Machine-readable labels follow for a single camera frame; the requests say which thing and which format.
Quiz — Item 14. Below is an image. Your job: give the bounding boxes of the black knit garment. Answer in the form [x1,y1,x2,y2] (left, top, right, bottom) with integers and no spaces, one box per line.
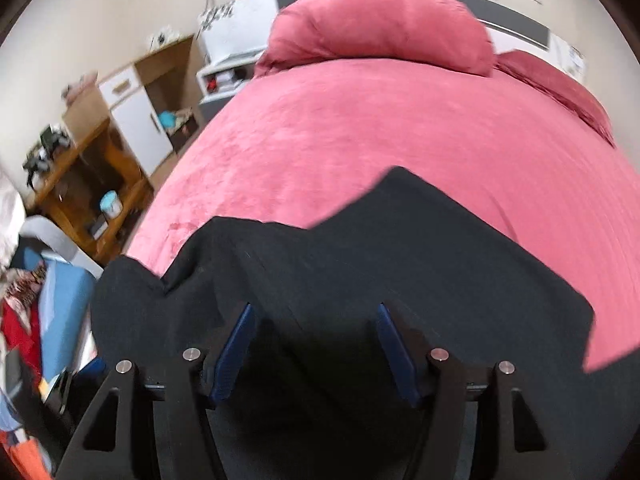
[91,168,639,479]

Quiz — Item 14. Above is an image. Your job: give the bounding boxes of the blue white chair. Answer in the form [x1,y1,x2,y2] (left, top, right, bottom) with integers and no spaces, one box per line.
[13,216,103,382]

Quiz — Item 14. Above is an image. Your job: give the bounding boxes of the teal lidded canister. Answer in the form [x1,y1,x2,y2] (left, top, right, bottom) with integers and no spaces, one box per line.
[100,191,124,220]

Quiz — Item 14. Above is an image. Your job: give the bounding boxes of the wooden desk cabinet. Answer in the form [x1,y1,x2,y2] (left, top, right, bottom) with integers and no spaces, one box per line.
[26,36,202,264]

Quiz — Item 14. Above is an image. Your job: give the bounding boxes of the pink bed blanket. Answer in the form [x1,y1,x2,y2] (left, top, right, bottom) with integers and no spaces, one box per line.
[128,58,639,370]

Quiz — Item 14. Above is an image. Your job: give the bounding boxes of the white grey nightstand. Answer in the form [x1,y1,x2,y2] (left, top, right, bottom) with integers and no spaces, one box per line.
[196,49,265,122]

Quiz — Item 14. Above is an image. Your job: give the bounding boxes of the flat pink pillow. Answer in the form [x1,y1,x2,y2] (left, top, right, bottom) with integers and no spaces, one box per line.
[496,50,616,148]

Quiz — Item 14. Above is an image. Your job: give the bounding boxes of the grey white headboard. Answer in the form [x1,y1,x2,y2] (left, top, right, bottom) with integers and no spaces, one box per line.
[196,0,587,82]

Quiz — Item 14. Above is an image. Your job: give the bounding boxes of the large pink pillow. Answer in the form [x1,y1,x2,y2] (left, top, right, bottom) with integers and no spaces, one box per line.
[256,0,496,77]

